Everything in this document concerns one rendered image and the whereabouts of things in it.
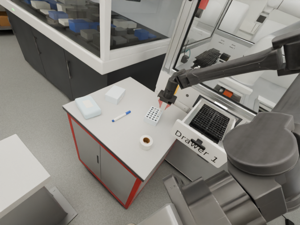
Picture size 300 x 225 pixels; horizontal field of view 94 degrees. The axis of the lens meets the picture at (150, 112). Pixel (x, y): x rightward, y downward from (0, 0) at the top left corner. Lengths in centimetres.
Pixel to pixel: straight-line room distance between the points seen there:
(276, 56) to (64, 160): 161
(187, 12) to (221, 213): 88
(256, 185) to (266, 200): 2
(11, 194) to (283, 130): 76
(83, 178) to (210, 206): 136
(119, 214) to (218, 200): 124
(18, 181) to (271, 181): 74
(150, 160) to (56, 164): 107
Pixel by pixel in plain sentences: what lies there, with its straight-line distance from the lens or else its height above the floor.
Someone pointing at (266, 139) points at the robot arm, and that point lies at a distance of 23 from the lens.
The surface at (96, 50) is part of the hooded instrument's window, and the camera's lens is 111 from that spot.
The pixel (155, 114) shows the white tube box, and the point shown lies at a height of 80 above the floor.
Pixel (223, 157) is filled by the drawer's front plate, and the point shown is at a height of 90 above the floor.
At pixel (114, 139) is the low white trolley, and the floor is 76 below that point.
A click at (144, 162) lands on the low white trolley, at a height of 76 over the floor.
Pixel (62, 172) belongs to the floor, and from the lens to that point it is 156.
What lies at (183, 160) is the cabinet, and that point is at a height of 25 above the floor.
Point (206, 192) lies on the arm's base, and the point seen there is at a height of 123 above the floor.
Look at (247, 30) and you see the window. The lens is 88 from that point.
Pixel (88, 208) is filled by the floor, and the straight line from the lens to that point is 143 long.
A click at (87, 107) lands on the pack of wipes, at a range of 85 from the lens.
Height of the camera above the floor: 140
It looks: 43 degrees down
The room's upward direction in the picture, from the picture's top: 18 degrees clockwise
